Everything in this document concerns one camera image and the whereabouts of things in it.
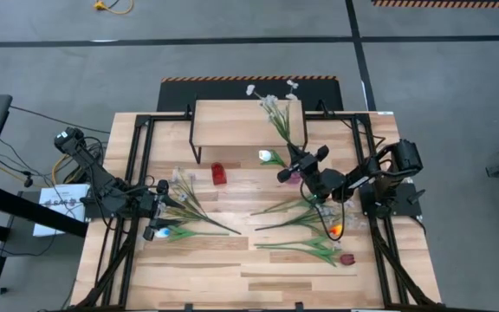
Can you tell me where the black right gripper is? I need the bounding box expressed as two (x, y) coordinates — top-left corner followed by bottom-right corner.
(276, 144), (333, 184)

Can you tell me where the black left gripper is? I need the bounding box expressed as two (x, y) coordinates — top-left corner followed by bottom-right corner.
(139, 179), (186, 243)

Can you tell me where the white blossom artificial spray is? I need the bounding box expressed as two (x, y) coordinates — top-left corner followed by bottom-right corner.
(156, 166), (243, 237)
(254, 202), (370, 251)

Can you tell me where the flowers pile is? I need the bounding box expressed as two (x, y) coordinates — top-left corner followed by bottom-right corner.
(244, 79), (301, 151)

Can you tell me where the orange yellow artificial tulip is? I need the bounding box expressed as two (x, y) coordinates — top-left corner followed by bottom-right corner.
(253, 223), (345, 255)

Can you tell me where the wooden shelf with black legs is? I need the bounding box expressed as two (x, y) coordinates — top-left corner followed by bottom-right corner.
(187, 99), (309, 165)

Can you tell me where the red glass vase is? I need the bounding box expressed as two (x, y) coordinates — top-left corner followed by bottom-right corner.
(210, 161), (229, 186)

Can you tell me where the black hazard-striped floor mat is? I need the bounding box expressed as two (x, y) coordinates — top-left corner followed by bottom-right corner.
(156, 75), (345, 113)

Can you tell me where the white printed paper sheet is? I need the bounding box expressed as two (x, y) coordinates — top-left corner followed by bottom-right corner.
(32, 184), (91, 238)

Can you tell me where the orange black hazard floor strip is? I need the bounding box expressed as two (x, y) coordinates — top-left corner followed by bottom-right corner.
(371, 0), (499, 9)

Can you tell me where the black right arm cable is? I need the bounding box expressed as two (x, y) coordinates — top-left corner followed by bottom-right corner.
(299, 179), (347, 243)

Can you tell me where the black aluminium table frame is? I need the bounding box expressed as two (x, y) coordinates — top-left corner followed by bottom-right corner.
(75, 100), (444, 312)

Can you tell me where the yellow floor cable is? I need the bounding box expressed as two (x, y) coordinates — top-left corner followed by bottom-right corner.
(93, 0), (134, 16)

